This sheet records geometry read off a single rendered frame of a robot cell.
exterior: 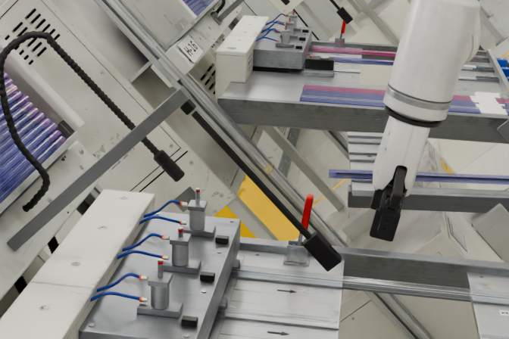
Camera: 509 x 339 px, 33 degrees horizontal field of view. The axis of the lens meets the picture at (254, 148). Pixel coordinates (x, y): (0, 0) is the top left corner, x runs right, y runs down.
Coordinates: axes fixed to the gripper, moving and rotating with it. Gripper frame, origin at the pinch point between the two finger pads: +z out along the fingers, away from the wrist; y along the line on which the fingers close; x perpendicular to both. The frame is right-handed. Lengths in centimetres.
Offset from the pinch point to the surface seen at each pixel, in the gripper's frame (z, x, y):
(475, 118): 6, 24, -85
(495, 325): 8.0, 17.3, 6.8
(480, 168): 81, 68, -275
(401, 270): 10.9, 5.8, -7.9
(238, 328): 13.6, -15.2, 14.3
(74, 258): 9.3, -37.3, 15.1
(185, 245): 5.1, -24.2, 12.3
